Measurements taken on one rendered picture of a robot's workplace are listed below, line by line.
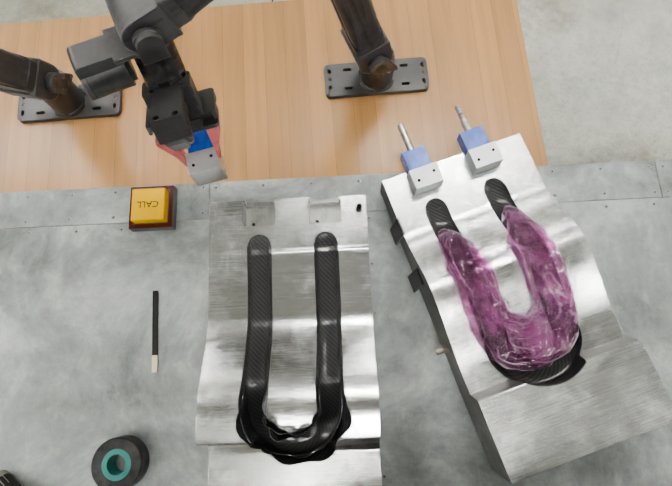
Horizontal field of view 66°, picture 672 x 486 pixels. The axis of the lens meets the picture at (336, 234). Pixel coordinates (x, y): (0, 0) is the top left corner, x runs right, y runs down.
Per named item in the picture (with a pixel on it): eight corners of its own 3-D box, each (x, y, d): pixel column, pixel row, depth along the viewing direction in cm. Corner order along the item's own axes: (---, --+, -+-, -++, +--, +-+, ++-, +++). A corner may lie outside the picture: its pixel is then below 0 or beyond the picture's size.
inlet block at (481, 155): (441, 117, 96) (446, 102, 90) (466, 108, 96) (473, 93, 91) (469, 180, 92) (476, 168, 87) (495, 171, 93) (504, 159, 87)
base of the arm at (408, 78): (435, 68, 93) (430, 34, 95) (323, 77, 93) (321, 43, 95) (429, 91, 100) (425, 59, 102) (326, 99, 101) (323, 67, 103)
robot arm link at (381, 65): (371, 66, 87) (401, 53, 87) (349, 25, 89) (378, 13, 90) (370, 86, 93) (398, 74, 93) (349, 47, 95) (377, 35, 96)
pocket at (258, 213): (247, 206, 90) (243, 200, 86) (278, 205, 90) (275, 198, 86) (247, 232, 89) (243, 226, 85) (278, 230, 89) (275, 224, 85)
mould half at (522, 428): (379, 191, 95) (383, 168, 85) (510, 145, 97) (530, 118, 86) (491, 470, 83) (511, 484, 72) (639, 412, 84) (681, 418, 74)
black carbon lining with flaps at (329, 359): (247, 238, 87) (235, 222, 78) (343, 233, 86) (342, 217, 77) (246, 463, 78) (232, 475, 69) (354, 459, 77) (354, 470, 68)
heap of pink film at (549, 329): (425, 234, 87) (432, 221, 79) (523, 200, 88) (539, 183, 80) (488, 387, 80) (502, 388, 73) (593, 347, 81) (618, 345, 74)
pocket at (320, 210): (310, 203, 90) (308, 196, 86) (340, 202, 89) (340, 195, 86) (310, 229, 88) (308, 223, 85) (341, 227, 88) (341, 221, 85)
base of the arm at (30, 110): (102, 94, 94) (104, 60, 95) (-8, 103, 94) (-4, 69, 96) (121, 115, 101) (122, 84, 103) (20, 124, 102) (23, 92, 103)
